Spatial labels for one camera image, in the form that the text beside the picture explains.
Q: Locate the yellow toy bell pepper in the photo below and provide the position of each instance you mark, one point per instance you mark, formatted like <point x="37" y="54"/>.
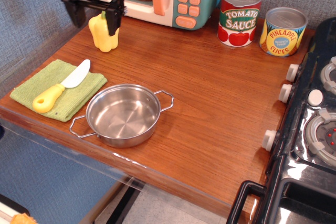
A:
<point x="99" y="29"/>

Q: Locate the stainless steel pot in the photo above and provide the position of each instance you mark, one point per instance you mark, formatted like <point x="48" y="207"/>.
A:
<point x="124" y="115"/>

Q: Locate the green folded cloth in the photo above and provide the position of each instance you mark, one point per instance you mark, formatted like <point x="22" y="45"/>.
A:
<point x="71" y="100"/>

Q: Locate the tomato sauce can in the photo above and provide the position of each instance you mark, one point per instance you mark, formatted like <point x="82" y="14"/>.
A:
<point x="237" y="22"/>

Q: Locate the pineapple slices can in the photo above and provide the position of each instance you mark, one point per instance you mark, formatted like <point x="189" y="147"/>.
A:
<point x="283" y="31"/>

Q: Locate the white stove knob top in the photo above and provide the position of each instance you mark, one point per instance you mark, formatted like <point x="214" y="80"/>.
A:
<point x="292" y="72"/>

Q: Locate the white stove knob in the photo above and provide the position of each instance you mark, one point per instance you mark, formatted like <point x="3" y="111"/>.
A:
<point x="285" y="93"/>
<point x="268" y="140"/>
<point x="292" y="72"/>

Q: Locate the white stove knob middle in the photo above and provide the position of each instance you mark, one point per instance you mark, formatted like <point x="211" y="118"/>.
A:
<point x="285" y="93"/>

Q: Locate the white stove knob bottom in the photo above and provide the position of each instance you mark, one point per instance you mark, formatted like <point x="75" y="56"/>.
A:
<point x="268" y="140"/>

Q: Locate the orange object bottom left corner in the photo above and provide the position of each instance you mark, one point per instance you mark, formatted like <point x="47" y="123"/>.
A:
<point x="22" y="219"/>

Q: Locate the black toy stove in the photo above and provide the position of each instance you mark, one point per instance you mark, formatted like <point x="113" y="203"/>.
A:
<point x="300" y="175"/>

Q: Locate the yellow handled toy knife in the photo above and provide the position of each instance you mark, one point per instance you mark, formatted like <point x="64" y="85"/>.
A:
<point x="45" y="101"/>

